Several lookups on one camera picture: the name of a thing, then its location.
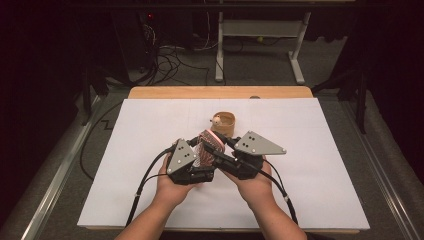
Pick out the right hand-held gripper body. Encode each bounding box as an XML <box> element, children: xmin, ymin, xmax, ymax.
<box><xmin>212</xmin><ymin>130</ymin><xmax>288</xmax><ymax>181</ymax></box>

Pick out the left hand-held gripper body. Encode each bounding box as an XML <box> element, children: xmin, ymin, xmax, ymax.
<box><xmin>166</xmin><ymin>137</ymin><xmax>216</xmax><ymax>186</ymax></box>

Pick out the pink hairbrush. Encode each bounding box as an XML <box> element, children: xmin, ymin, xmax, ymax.
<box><xmin>194</xmin><ymin>128</ymin><xmax>226</xmax><ymax>170</ymax></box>

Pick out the wooden cup with small figure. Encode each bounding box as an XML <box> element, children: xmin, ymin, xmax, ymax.
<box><xmin>209</xmin><ymin>111</ymin><xmax>237</xmax><ymax>138</ymax></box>

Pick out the person's left hand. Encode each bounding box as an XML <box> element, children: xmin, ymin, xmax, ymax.
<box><xmin>155</xmin><ymin>155</ymin><xmax>203</xmax><ymax>207</ymax></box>

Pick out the person's right hand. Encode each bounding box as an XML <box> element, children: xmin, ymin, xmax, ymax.
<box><xmin>221</xmin><ymin>159</ymin><xmax>275</xmax><ymax>212</ymax></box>

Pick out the wooden table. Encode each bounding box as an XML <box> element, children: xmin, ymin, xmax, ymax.
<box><xmin>84</xmin><ymin>85</ymin><xmax>361</xmax><ymax>235</ymax></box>

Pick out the white board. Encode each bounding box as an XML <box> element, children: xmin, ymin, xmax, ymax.
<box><xmin>76</xmin><ymin>97</ymin><xmax>371</xmax><ymax>231</ymax></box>

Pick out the black stand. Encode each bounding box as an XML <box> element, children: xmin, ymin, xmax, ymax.
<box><xmin>311</xmin><ymin>62</ymin><xmax>372</xmax><ymax>135</ymax></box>
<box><xmin>79</xmin><ymin>62</ymin><xmax>132</xmax><ymax>127</ymax></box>

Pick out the black computer tower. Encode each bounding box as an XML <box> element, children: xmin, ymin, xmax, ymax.
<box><xmin>110</xmin><ymin>9</ymin><xmax>158</xmax><ymax>75</ymax></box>

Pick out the left hand-held gripper cable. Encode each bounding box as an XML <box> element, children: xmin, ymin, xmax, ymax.
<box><xmin>125</xmin><ymin>145</ymin><xmax>178</xmax><ymax>228</ymax></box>

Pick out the hand-held gripper cable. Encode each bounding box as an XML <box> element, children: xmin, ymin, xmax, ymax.
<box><xmin>262</xmin><ymin>159</ymin><xmax>299</xmax><ymax>226</ymax></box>
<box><xmin>125</xmin><ymin>145</ymin><xmax>178</xmax><ymax>228</ymax></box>

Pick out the right hand-held gripper cable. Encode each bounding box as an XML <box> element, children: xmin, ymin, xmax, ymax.
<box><xmin>262</xmin><ymin>159</ymin><xmax>299</xmax><ymax>226</ymax></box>

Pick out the bundle of black floor cables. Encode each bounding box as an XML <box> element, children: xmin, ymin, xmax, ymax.
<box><xmin>138</xmin><ymin>31</ymin><xmax>212</xmax><ymax>88</ymax></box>

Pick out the black floor cable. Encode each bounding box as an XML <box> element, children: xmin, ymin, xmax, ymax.
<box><xmin>78</xmin><ymin>100</ymin><xmax>125</xmax><ymax>181</ymax></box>

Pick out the white desk frame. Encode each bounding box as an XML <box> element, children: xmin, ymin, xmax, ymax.
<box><xmin>214</xmin><ymin>10</ymin><xmax>313</xmax><ymax>86</ymax></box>

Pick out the metal rail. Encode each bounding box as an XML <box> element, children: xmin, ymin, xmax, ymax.
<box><xmin>339</xmin><ymin>99</ymin><xmax>424</xmax><ymax>240</ymax></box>
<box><xmin>19</xmin><ymin>95</ymin><xmax>105</xmax><ymax>240</ymax></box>

